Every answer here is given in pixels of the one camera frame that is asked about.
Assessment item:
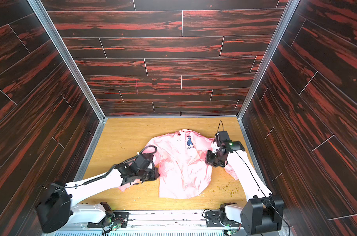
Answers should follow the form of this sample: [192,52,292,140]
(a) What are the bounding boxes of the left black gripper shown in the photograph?
[137,167,162,181]

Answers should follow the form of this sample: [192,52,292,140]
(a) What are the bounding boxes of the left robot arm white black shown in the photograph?
[36,153,159,233]

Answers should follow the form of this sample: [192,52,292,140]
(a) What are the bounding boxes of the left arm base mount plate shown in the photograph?
[87,211,130,230]

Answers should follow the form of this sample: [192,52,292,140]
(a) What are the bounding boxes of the pink hooded jacket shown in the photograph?
[118,129,239,200]

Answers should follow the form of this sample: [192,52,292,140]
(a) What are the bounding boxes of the aluminium front rail frame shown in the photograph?
[42,210,294,236]

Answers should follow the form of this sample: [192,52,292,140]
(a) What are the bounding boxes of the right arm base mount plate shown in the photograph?
[202,209,241,228]

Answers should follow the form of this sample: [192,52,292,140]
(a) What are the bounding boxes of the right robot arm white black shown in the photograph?
[205,131,284,236]

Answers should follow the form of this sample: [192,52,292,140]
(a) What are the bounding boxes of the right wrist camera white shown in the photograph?
[211,142,219,153]

